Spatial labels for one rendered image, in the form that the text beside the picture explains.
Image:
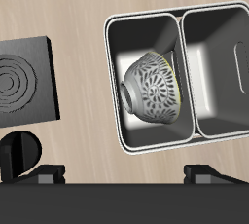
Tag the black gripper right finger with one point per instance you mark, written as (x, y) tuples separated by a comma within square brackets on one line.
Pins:
[(198, 172)]

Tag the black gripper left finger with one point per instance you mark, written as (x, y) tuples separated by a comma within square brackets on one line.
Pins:
[(48, 172)]

